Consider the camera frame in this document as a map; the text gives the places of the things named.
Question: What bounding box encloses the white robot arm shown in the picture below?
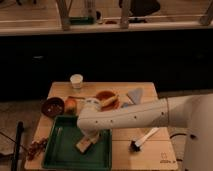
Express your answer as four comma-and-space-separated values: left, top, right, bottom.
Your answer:
77, 94, 213, 171

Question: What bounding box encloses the green plastic tray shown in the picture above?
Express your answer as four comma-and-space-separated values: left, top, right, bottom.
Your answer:
42, 115, 112, 171

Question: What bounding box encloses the yellow banana toy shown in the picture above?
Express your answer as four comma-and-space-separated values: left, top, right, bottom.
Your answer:
101, 95, 118, 107

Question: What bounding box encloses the orange bowl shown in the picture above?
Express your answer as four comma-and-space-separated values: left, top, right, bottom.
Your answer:
95, 91, 119, 111

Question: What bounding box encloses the blue sponge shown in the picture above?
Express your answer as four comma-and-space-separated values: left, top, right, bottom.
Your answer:
121, 103, 131, 108

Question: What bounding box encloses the grey triangular cloth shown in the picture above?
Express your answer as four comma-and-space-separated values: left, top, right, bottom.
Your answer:
127, 88, 143, 104

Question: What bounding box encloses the white paper cup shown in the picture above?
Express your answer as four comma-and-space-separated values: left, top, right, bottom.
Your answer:
70, 74, 83, 90

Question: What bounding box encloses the dark brown bowl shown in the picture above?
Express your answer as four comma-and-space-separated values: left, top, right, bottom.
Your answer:
41, 97, 64, 118

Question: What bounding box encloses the wooden table leg middle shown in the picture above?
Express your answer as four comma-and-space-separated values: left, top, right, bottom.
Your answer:
120, 0, 131, 29

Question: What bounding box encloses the wooden table leg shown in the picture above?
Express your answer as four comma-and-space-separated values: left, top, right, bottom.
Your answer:
120, 0, 131, 29
56, 0, 70, 31

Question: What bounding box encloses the green box background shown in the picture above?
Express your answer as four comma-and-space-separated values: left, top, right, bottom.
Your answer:
69, 17, 94, 25

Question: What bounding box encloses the black office chair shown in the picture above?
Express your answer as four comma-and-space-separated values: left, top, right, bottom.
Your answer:
129, 0, 161, 23

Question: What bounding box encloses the wooden table leg left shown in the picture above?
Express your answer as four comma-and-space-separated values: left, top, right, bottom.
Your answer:
56, 0, 70, 31

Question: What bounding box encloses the black pole stand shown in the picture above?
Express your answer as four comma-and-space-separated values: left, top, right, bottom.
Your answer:
11, 122, 24, 171

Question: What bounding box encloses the black floor cable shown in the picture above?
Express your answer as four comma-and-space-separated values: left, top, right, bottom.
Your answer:
169, 131, 184, 141

